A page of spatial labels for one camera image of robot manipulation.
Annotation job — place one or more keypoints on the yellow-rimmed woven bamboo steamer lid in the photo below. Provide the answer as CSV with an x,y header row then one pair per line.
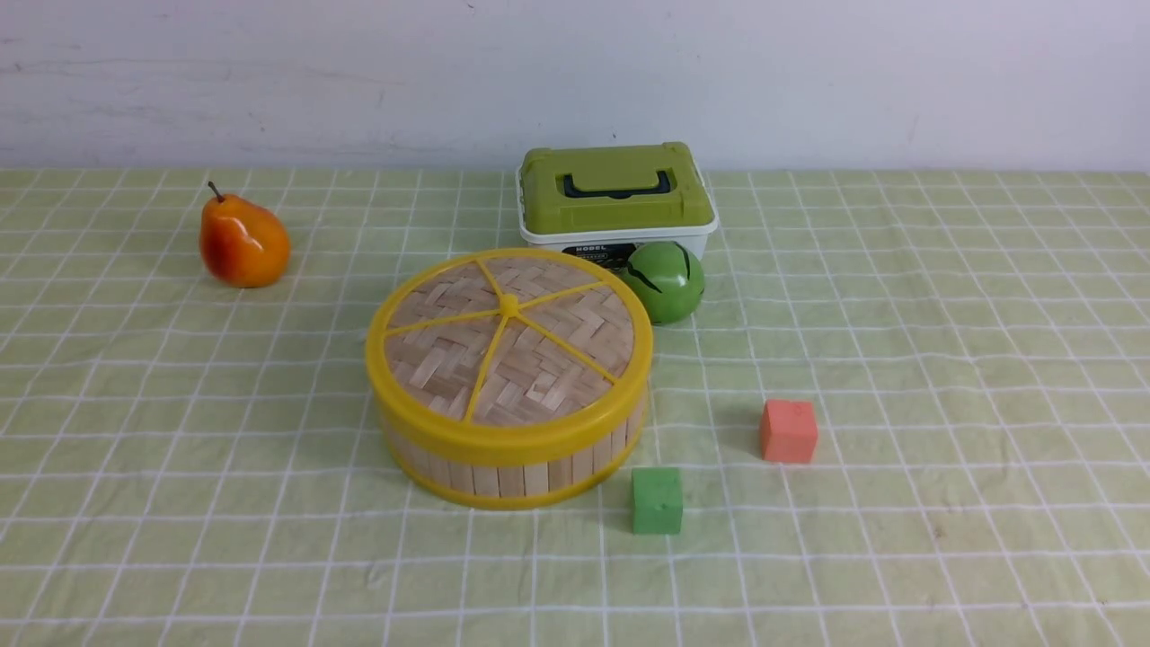
x,y
512,356

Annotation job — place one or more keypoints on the bamboo steamer basket yellow rim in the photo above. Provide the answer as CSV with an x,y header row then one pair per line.
x,y
517,485

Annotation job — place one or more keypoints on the green ball with black cracks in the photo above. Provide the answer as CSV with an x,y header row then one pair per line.
x,y
667,278

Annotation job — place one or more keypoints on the green-lidded white storage box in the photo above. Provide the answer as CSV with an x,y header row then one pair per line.
x,y
600,203

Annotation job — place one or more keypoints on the green foam cube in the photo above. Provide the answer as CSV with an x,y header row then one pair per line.
x,y
657,500

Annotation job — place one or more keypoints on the red foam cube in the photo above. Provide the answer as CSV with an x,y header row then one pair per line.
x,y
788,432

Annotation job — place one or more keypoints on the orange plastic pear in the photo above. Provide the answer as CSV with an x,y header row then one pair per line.
x,y
241,243

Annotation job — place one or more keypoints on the green checkered tablecloth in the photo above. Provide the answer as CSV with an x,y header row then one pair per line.
x,y
190,464

